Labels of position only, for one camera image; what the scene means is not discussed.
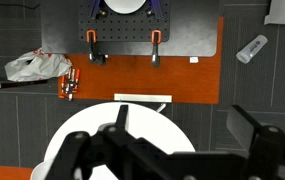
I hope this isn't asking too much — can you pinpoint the thin black rod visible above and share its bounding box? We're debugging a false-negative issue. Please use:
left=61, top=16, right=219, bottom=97
left=0, top=77, right=49, bottom=92

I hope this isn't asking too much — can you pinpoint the white round bowl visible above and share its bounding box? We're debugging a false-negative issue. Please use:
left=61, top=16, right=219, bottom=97
left=30, top=160, right=55, bottom=180

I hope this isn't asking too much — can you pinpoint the orange handled bar clamp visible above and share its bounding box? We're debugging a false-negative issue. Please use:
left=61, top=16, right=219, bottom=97
left=150, top=29, right=163, bottom=68
left=85, top=29, right=109, bottom=66

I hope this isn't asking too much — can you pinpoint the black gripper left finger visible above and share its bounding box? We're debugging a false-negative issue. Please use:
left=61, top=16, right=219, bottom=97
left=45, top=104, right=170, bottom=180

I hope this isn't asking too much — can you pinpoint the white plastic bag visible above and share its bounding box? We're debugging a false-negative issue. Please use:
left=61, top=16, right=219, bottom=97
left=4, top=48, right=73, bottom=83

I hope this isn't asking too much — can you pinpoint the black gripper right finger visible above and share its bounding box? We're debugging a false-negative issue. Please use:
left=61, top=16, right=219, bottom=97
left=226, top=104, right=285, bottom=180

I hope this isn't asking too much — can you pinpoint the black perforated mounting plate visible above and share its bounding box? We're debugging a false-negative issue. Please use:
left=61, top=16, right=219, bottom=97
left=78, top=0, right=172, bottom=43

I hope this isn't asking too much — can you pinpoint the round white table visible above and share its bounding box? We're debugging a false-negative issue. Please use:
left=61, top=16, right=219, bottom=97
left=43, top=93, right=196, bottom=180

